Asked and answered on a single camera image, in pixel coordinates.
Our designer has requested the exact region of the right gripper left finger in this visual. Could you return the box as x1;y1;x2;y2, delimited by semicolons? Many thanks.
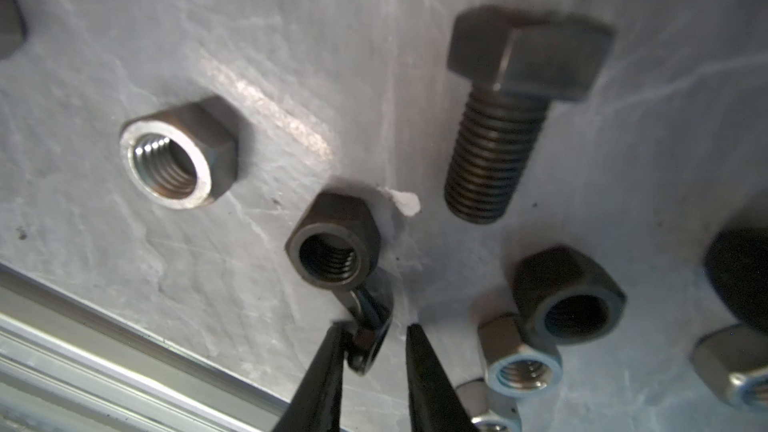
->
273;324;348;432

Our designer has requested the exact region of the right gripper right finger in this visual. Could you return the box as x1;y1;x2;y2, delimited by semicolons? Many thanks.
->
406;324;476;432

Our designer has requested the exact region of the silver hex nut lowest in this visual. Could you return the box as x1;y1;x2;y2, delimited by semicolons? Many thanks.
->
455;378;523;432

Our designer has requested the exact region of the silver hex nut lower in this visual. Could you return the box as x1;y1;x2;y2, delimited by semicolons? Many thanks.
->
477;313;563;399

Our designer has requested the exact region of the silver hex nut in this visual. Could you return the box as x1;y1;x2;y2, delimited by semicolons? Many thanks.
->
118;95;239;210
690;324;767;413
477;313;563;399

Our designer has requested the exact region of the black wing nut front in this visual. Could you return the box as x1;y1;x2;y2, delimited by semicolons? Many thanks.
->
334;268;394;376

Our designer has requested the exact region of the black hex nut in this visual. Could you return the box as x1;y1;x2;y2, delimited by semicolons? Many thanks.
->
285;191;381;291

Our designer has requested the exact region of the silver hex nut right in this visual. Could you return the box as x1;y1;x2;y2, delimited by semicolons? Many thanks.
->
690;324;767;413

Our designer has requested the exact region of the black hex bolt lower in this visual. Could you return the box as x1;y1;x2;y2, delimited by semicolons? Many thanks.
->
444;5;616;225

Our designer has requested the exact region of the front aluminium rail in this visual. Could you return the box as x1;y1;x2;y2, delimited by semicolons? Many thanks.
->
0;260;349;432

